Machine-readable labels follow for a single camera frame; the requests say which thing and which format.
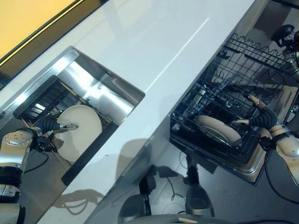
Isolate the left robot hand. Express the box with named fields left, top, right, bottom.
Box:
left=36, top=115, right=79, bottom=137

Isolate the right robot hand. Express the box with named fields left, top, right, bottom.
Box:
left=230, top=93, right=279, bottom=131

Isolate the cream round plate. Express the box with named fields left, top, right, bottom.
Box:
left=57, top=105, right=104, bottom=164
left=194, top=115, right=242, bottom=147

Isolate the black dish rack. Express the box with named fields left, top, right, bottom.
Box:
left=13, top=76, right=78, bottom=124

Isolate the stainless steel sink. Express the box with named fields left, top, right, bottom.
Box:
left=0, top=45, right=146, bottom=187

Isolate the black round device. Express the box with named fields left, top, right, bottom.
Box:
left=271, top=24, right=299, bottom=49

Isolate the silver right robot leg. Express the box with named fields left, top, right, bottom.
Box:
left=184, top=151, right=215, bottom=218

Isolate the silver robot leg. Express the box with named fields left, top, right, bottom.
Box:
left=118, top=174, right=157, bottom=224
left=184, top=151, right=215, bottom=218

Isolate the silver left robot leg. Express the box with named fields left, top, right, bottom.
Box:
left=118, top=174, right=157, bottom=224

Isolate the black wire dishwasher rack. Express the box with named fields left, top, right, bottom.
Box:
left=170, top=32, right=292, bottom=164

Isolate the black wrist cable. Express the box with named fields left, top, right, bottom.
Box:
left=263, top=140, right=299, bottom=204

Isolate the thin floor cable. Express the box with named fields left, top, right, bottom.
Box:
left=163, top=176, right=187, bottom=215

